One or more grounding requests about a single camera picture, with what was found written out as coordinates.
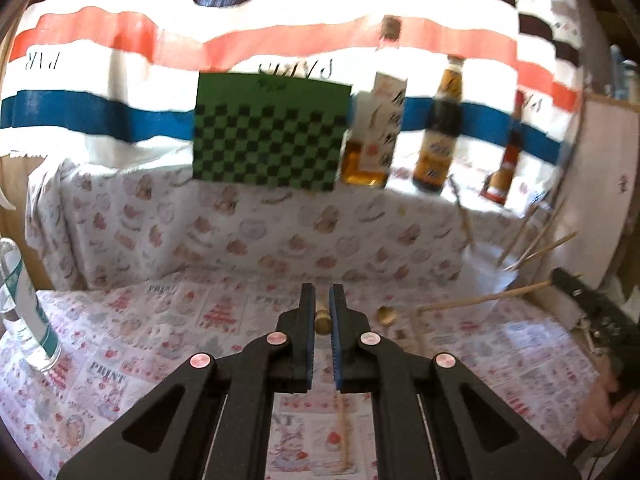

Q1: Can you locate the red cap sauce bottle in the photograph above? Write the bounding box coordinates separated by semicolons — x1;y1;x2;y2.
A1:
481;91;526;205

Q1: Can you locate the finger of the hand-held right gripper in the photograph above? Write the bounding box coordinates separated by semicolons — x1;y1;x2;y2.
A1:
550;267;611;321

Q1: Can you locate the green checkered board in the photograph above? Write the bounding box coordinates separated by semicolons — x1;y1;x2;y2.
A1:
192;72;352;192

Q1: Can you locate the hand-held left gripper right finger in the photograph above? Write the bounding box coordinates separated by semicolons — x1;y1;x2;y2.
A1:
329;283;583;480

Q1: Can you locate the cake print tablecloth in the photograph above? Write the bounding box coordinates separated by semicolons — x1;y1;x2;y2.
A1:
0;265;606;480

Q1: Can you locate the person's right hand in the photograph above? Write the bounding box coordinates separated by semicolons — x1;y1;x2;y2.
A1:
577;357;628;443

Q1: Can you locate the bamboo chopstick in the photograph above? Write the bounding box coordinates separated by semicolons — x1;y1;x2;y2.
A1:
416;282;556;313

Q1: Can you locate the clear plastic bottle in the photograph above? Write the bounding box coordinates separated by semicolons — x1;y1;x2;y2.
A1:
607;45;640;101

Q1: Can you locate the clear spray bottle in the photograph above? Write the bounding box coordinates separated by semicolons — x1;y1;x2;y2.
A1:
0;237;62;372

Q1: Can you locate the dark soy sauce bottle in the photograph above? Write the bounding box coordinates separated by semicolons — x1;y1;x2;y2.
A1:
412;55;466;195

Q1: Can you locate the wooden frame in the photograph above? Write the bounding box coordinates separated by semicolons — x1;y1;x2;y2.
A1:
0;160;36;281

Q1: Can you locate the bunch of bamboo chopsticks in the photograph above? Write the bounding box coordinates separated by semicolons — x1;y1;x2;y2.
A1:
447;175;578;273

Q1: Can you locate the clear cooking wine bottle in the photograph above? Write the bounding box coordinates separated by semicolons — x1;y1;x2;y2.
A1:
340;16;408;188

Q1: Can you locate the white plastic cup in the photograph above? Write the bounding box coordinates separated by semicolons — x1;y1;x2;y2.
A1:
462;242;521;321

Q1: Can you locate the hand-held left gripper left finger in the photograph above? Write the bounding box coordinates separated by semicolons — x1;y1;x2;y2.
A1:
57;282;317;480

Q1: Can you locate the bear heart print cloth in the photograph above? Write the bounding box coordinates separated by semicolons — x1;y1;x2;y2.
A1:
25;157;566;291

